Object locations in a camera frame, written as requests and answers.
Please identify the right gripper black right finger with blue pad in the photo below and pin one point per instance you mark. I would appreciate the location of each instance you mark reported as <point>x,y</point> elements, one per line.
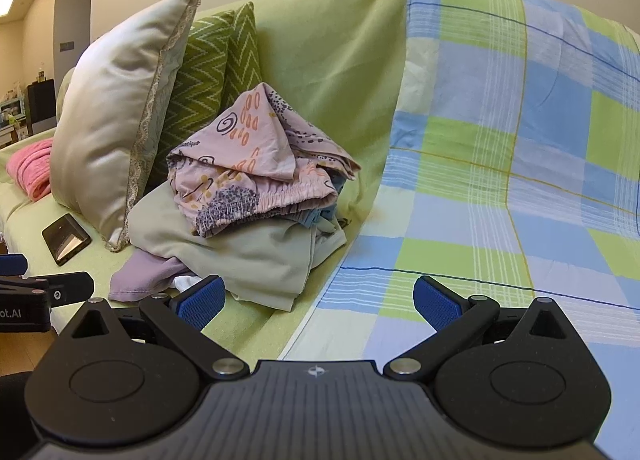
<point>516,377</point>

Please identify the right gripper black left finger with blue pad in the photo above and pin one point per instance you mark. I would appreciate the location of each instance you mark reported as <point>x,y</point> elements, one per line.
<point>125,375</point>

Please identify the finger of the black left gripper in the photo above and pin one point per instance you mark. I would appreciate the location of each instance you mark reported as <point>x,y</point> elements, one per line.
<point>62,289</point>

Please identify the pink patterned pajama garment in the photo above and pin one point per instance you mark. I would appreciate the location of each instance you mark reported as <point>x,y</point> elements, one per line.
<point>256,160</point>

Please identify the mauve purple garment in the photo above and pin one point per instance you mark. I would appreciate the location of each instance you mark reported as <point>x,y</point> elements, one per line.
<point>145,274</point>

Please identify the pink knitted cloth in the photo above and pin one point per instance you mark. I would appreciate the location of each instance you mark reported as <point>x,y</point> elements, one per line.
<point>29,168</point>

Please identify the cream satin pillow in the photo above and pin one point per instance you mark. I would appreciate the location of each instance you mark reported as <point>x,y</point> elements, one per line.
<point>113,112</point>

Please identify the black background cabinet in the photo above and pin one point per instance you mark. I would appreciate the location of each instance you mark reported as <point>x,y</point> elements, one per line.
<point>41,105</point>

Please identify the plaid blue green sheet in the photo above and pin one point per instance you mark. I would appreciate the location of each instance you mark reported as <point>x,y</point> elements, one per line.
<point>512,171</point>

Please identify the beige grey folded garment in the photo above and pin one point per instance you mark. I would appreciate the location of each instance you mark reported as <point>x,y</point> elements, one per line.
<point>265,262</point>

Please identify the green chevron pillow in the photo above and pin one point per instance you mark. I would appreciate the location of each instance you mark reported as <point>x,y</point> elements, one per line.
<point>220,62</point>

